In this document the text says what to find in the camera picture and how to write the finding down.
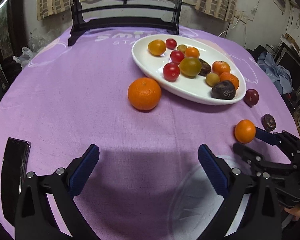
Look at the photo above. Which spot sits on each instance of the red cherry tomato front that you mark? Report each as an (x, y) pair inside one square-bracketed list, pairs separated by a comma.
[(177, 56)]

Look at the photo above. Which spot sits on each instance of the greenish yellow citrus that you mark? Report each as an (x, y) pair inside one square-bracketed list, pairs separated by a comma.
[(190, 67)]

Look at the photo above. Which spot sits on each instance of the blue clothes pile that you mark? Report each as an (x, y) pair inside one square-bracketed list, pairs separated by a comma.
[(279, 76)]

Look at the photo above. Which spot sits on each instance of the small orange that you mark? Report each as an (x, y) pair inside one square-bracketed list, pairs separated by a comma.
[(192, 52)]

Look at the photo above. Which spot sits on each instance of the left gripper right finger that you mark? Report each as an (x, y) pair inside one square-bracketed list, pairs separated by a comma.
[(230, 183)]

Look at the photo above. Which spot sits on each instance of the large orange mandarin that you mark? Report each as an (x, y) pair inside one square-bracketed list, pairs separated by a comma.
[(220, 67)]

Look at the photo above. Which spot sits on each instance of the right hand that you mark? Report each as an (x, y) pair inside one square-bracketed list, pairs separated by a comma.
[(295, 212)]

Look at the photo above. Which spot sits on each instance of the red cherry tomato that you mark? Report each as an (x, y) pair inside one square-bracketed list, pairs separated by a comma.
[(177, 56), (171, 71), (171, 44)]

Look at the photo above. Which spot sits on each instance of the purple tablecloth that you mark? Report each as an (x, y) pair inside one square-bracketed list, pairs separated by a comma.
[(148, 183)]

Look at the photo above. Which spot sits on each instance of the black monitor stack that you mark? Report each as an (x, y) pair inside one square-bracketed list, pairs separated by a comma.
[(288, 57)]

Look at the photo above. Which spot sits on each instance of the white oval plate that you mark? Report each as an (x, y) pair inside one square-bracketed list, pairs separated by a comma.
[(193, 89)]

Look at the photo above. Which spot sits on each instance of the yellowish longan on table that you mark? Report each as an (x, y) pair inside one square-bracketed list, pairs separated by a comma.
[(212, 79)]

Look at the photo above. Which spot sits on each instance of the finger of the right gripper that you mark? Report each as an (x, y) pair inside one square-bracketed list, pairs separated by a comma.
[(248, 155), (267, 137)]

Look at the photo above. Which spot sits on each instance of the black smartphone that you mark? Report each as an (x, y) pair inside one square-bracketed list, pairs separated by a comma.
[(13, 173)]

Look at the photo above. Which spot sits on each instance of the orange mandarin front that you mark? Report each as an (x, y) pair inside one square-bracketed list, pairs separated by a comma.
[(230, 77)]

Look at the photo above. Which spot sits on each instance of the dark red plum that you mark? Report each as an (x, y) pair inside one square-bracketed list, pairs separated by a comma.
[(251, 97)]

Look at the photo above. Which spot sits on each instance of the small yellow longan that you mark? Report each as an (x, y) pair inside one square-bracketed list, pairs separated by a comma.
[(182, 48)]

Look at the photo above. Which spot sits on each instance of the black framed painted screen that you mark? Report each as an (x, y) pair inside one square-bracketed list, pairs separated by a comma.
[(80, 26)]

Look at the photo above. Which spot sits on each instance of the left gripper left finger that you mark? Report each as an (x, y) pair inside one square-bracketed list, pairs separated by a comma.
[(65, 186)]

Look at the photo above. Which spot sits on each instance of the dark purple passion fruit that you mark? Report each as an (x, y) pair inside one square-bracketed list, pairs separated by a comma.
[(223, 90)]

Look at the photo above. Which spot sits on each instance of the white plastic bag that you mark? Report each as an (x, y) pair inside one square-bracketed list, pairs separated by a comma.
[(26, 56)]

